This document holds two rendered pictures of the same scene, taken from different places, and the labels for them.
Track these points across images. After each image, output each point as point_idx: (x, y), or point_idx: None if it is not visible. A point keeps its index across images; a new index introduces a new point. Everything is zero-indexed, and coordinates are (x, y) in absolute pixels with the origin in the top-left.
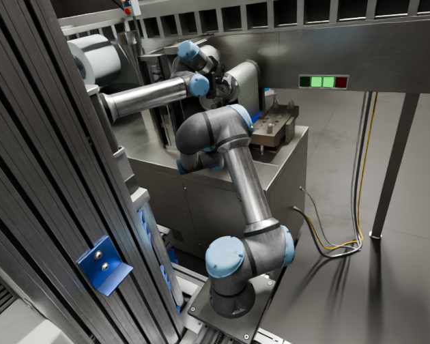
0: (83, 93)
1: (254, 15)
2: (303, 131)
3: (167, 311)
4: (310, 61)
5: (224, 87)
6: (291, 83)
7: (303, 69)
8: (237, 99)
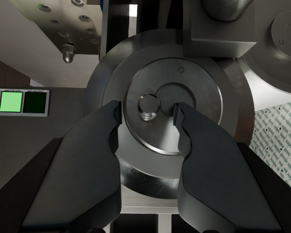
0: None
1: (149, 226)
2: None
3: None
4: (23, 141)
5: (97, 148)
6: (65, 98)
7: (38, 127)
8: (106, 45)
